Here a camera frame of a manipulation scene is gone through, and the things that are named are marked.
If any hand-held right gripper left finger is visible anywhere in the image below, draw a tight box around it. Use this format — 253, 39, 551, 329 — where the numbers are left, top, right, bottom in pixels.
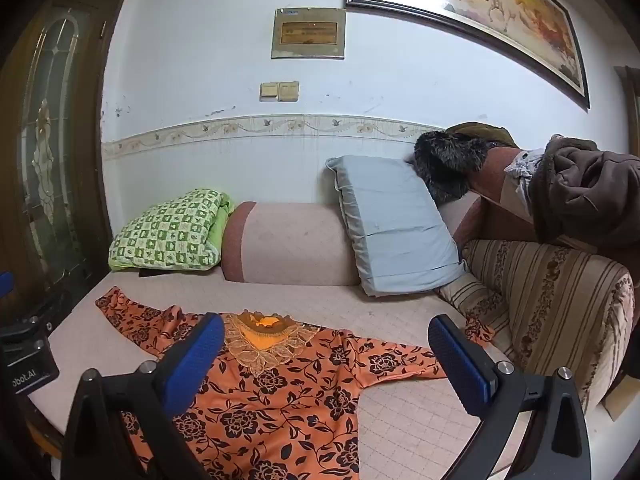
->
60, 311, 226, 480

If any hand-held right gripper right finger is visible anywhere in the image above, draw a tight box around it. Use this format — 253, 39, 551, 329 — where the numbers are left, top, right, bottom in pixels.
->
427, 314, 593, 480

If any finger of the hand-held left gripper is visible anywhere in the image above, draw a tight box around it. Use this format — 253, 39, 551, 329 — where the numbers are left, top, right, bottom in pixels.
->
0, 271, 51, 356

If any orange floral blouse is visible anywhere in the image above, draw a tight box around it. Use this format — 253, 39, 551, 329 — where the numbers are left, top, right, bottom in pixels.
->
95, 286, 496, 480

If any wooden stool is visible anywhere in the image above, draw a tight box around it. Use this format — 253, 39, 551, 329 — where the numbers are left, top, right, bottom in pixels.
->
25, 417, 66, 461

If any green checkered pillow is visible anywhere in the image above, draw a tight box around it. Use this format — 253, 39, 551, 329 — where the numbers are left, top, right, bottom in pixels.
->
108, 188, 236, 272

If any wooden stained glass door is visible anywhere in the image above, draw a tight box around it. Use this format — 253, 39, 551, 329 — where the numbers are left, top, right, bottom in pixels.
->
0, 0, 143, 321

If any pink brown bolster cushion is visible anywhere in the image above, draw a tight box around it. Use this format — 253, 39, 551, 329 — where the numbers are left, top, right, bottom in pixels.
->
221, 201, 361, 287

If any light blue pillow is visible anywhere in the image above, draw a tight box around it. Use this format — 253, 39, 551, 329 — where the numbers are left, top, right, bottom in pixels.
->
325, 155, 466, 297

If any pink brown backrest cushion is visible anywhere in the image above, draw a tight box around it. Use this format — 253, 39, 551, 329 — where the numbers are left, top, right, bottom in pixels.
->
437, 145, 546, 261

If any white patterned cloth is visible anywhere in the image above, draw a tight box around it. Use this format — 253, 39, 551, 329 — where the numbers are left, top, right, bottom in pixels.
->
504, 147, 548, 211

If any fur trimmed olive coat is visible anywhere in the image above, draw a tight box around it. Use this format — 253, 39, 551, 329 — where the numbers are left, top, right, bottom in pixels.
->
407, 122, 521, 206

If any brown jacket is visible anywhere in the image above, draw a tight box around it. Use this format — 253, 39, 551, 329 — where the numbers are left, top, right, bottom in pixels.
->
530, 135, 640, 261

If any brown wooden frame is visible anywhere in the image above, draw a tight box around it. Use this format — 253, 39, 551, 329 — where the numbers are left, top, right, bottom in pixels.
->
614, 65, 640, 156

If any brass wall plaque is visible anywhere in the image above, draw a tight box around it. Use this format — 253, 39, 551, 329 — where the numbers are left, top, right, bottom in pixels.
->
271, 7, 347, 60

